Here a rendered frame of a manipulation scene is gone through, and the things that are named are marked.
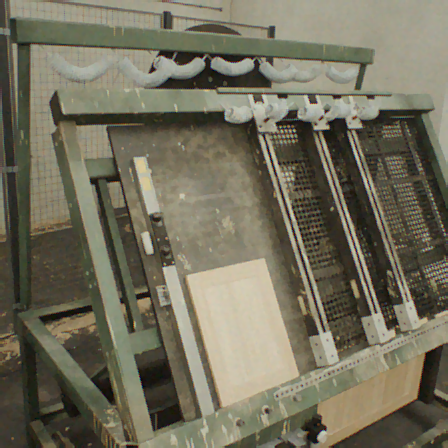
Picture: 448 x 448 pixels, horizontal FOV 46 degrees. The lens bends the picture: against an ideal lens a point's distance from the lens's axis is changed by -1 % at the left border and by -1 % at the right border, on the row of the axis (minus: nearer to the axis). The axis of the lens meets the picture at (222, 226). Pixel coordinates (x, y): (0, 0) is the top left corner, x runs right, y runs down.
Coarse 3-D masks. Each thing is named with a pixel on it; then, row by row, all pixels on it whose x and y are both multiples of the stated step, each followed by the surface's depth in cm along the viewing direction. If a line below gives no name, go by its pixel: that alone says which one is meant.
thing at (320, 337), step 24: (264, 96) 232; (264, 120) 227; (264, 144) 228; (264, 168) 228; (288, 216) 225; (288, 240) 222; (288, 264) 224; (312, 288) 220; (312, 312) 216; (312, 336) 218; (336, 360) 215
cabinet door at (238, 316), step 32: (192, 288) 196; (224, 288) 203; (256, 288) 211; (224, 320) 199; (256, 320) 207; (224, 352) 195; (256, 352) 203; (288, 352) 210; (224, 384) 191; (256, 384) 198
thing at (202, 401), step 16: (144, 160) 198; (144, 176) 196; (144, 192) 194; (144, 208) 194; (160, 272) 191; (176, 272) 192; (176, 288) 190; (176, 304) 188; (176, 320) 186; (176, 336) 188; (192, 336) 188; (192, 352) 186; (192, 368) 184; (192, 384) 183; (208, 400) 184
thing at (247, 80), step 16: (208, 32) 266; (224, 32) 272; (176, 64) 261; (208, 64) 271; (256, 64) 289; (160, 80) 258; (176, 80) 263; (192, 80) 268; (208, 80) 273; (224, 80) 279; (240, 80) 286; (256, 80) 292
